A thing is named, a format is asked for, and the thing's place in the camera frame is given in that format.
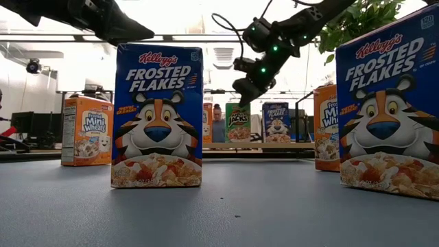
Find large Frosted Flakes cereal box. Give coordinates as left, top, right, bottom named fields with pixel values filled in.
left=110, top=43, right=204, bottom=189
left=261, top=101, right=292, bottom=143
left=335, top=2, right=439, bottom=202

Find wooden shelf black metal frame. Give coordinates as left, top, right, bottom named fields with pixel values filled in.
left=202, top=90, right=316, bottom=161

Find black monitor screens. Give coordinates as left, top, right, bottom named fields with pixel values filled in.
left=10, top=111, right=63, bottom=144

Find orange Mini Wheats cereal box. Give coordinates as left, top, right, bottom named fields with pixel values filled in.
left=60, top=95, right=115, bottom=167
left=313, top=84, right=341, bottom=173
left=202, top=102, right=214, bottom=143

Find green leafy small tree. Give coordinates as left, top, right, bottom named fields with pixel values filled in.
left=317, top=0, right=407, bottom=66

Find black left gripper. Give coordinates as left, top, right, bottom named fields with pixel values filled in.
left=43, top=0, right=155, bottom=47

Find black equipment base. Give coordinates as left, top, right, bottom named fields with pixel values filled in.
left=0, top=135, right=32, bottom=154

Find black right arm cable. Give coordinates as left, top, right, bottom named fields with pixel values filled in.
left=211, top=12, right=245, bottom=59

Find black ceiling spotlight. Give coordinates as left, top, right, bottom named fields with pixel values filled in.
left=25, top=58, right=42, bottom=75

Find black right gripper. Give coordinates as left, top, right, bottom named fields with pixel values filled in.
left=232, top=46, right=300, bottom=108

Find white draped cloth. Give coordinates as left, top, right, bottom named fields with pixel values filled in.
left=250, top=114, right=263, bottom=143

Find person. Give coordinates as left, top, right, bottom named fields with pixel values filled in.
left=212, top=104, right=226, bottom=143

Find black overhead frame bar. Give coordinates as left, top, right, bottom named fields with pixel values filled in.
left=0, top=33, right=248, bottom=44

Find green Apple Jacks cereal box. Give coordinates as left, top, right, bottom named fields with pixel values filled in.
left=225, top=102, right=252, bottom=143

